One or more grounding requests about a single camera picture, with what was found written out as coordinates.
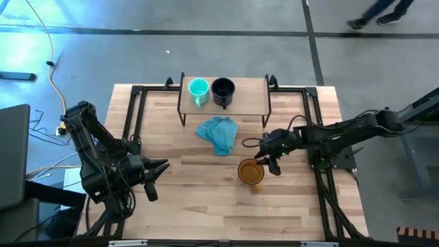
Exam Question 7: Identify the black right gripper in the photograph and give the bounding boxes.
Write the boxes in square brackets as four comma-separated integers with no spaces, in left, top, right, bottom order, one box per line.
[255,128,302,176]

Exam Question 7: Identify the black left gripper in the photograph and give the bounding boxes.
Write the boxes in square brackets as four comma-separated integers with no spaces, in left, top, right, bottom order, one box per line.
[118,153,171,202]

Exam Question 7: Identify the yellow ochre mug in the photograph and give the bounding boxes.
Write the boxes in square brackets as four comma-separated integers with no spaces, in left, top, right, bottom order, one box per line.
[237,158,265,193]

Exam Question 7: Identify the black glossy mug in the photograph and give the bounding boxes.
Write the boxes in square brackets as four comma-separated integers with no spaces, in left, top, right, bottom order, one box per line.
[211,77,236,110]

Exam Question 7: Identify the mint green ribbed mug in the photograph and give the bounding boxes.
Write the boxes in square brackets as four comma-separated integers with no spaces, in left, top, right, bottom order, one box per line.
[187,78,210,108]

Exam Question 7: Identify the wooden shelf with black legs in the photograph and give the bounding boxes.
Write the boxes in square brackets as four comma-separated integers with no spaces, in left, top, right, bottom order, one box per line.
[176,71,274,128]

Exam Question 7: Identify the teal cloth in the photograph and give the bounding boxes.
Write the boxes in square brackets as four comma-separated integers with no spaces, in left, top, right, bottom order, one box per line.
[194,115,239,157]

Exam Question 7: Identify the dark grey side desk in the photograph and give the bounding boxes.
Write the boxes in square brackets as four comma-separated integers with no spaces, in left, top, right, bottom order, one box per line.
[0,104,31,211]

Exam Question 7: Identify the orange black striped object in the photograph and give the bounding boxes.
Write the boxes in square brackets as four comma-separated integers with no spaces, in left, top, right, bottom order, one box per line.
[396,226,439,247]

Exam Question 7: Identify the black floor plate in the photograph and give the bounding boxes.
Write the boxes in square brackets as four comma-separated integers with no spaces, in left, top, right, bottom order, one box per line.
[0,71,37,82]

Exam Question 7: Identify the person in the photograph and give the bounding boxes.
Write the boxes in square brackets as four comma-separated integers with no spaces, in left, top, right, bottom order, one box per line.
[346,0,416,31]

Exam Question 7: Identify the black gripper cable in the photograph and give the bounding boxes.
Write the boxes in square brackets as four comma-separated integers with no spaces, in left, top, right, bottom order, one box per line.
[241,115,310,149]

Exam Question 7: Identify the black aluminium table frame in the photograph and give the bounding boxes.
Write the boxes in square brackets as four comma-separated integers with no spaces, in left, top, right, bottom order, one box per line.
[77,77,370,247]

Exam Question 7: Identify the silver frame bracket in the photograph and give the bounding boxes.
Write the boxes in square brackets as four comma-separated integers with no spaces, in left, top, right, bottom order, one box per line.
[300,241,339,247]
[108,239,148,247]

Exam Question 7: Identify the black floor cables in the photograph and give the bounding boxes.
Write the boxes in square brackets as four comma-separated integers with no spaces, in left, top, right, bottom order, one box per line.
[29,109,72,148]

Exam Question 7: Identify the grey metal desk frame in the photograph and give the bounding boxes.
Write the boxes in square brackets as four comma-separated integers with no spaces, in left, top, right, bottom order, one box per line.
[399,87,439,200]

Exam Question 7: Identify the yellow floor cable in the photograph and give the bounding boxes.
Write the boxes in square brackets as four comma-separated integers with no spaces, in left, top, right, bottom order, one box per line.
[24,0,83,178]

